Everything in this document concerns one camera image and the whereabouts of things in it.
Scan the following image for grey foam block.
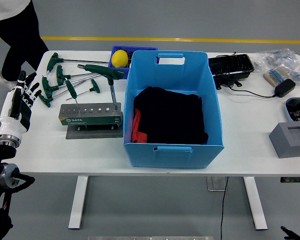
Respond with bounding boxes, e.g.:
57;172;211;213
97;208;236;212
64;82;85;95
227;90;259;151
268;121;300;159

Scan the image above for tan resistor tape bundle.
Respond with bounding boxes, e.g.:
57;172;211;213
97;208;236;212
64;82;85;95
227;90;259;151
263;66;292;88

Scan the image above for long green T-handle hex key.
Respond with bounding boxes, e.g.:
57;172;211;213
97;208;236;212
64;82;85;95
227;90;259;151
46;52;110;75

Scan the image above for short green T-handle hex key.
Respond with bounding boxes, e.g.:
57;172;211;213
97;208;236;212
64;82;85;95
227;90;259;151
65;78;101;101

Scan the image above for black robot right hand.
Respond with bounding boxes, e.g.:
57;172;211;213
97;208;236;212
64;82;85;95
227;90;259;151
280;225;300;240

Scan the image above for slim green T-handle hex key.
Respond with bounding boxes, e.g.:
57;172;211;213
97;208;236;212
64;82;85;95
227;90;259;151
65;77;81;111

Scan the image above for black cloth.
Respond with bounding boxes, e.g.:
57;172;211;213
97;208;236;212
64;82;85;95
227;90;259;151
133;86;210;145

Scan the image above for green steel hex key stand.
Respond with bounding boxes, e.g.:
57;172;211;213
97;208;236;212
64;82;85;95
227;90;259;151
58;102;124;126

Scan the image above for clear bags of components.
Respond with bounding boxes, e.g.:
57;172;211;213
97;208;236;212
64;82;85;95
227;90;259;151
252;48;300;88

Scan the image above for blue-rimmed parts tray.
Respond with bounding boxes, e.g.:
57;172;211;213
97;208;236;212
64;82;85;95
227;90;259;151
284;97;300;123

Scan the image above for black plastic tray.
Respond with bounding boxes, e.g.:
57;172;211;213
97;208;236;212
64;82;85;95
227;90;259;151
207;53;255;77

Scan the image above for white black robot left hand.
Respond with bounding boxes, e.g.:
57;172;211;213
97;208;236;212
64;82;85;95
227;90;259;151
0;70;43;141

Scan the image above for yellow lemon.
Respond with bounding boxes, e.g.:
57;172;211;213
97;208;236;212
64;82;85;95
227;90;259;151
111;49;129;68

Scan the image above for metal plate under table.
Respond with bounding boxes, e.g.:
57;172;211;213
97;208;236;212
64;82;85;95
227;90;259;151
206;176;228;192

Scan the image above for dark blue plastic bin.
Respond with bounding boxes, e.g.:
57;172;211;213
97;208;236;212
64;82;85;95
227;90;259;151
107;45;159;80

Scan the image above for orange cloth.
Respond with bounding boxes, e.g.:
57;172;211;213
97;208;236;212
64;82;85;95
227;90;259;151
131;107;148;144

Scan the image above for black floor cable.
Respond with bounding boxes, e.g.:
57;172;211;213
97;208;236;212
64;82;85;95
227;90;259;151
219;176;230;240

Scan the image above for black adapter cable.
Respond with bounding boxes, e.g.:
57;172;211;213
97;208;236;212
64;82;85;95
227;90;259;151
216;51;278;99

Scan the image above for black device with mounting ears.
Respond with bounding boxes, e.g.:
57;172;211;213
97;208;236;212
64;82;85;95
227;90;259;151
213;72;251;90

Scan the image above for light blue folding box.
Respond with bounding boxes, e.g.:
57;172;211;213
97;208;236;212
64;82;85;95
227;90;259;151
122;50;225;170

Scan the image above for black power adapter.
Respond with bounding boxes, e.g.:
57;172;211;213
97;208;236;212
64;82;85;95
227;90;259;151
273;78;297;98

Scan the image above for person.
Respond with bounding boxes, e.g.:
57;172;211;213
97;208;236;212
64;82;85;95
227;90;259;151
0;0;50;91

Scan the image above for white table leg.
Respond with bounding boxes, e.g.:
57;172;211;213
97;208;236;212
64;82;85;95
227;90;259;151
68;175;90;230
242;176;268;231

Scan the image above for large green T-handle hex key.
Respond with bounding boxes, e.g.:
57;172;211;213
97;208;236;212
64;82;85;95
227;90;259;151
77;63;125;111

